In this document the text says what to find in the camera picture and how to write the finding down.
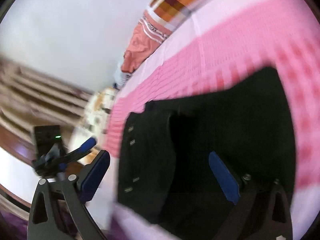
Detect black pants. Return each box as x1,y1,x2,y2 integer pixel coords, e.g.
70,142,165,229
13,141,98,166
117,67,296,239

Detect purple sleeved forearm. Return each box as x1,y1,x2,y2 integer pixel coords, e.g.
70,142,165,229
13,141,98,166
1,210,28,240

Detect floral cream pillow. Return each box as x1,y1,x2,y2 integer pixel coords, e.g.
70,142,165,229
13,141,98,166
81,87,118,138

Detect wooden slatted headboard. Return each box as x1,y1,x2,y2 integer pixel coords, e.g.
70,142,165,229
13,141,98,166
1,59,92,164

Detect orange plaid pillow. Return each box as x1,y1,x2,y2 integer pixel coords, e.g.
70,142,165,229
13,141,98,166
114,0,210,89

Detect pink checkered bed sheet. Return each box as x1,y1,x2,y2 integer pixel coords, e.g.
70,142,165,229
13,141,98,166
89,0,319,239

